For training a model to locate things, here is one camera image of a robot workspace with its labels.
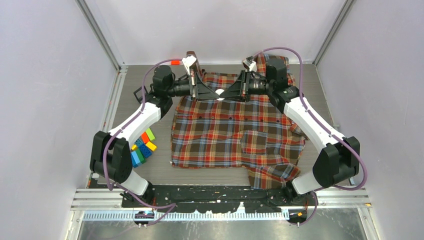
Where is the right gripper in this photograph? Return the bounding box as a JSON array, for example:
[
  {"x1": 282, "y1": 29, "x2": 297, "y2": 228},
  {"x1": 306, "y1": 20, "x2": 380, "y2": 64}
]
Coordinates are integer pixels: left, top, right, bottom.
[{"x1": 220, "y1": 70, "x2": 273, "y2": 103}]

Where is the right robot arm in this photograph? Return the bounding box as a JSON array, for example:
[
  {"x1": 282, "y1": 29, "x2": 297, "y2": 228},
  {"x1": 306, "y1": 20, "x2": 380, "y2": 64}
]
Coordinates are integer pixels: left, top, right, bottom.
[{"x1": 218, "y1": 58, "x2": 360, "y2": 205}]

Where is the orange block at wall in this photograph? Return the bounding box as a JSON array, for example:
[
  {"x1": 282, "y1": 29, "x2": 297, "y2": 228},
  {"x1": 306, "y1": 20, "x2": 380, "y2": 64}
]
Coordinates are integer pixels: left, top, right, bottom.
[{"x1": 170, "y1": 60, "x2": 181, "y2": 66}]

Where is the white round brooch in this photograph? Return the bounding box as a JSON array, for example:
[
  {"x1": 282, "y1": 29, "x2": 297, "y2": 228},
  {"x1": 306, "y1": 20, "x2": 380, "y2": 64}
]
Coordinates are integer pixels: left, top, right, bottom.
[{"x1": 215, "y1": 88, "x2": 225, "y2": 101}]

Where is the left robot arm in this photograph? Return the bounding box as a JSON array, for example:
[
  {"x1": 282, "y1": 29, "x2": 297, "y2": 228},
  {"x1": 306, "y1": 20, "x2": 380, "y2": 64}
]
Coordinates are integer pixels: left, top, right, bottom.
[{"x1": 89, "y1": 65, "x2": 219, "y2": 207}]

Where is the black case silver brooch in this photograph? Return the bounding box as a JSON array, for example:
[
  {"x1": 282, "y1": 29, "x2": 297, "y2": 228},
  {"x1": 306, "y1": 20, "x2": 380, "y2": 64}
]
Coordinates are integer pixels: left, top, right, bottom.
[{"x1": 133, "y1": 86, "x2": 149, "y2": 104}]

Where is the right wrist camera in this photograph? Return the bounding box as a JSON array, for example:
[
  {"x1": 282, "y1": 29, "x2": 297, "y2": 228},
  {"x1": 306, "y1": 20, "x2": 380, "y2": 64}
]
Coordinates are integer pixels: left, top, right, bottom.
[{"x1": 242, "y1": 56, "x2": 257, "y2": 72}]

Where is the wooden metronome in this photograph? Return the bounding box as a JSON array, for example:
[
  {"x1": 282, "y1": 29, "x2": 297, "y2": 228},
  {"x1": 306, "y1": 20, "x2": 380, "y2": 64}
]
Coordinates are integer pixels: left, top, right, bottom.
[{"x1": 186, "y1": 50, "x2": 204, "y2": 76}]

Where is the pile of toy bricks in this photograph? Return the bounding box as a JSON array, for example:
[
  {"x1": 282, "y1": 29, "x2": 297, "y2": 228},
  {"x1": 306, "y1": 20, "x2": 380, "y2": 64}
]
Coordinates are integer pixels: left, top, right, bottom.
[{"x1": 130, "y1": 128, "x2": 157, "y2": 168}]

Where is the plaid flannel shirt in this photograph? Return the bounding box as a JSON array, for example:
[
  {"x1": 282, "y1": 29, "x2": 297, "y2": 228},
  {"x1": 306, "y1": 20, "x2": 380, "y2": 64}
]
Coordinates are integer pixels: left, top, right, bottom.
[{"x1": 170, "y1": 52, "x2": 307, "y2": 190}]

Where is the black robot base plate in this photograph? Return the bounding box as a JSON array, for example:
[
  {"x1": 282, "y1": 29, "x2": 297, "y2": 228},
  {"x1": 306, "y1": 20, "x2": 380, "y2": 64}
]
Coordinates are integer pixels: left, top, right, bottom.
[{"x1": 120, "y1": 185, "x2": 316, "y2": 214}]

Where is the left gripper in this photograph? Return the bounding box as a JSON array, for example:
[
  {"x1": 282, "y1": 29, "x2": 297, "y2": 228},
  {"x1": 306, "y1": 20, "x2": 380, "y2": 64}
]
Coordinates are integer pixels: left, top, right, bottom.
[{"x1": 166, "y1": 71, "x2": 219, "y2": 103}]

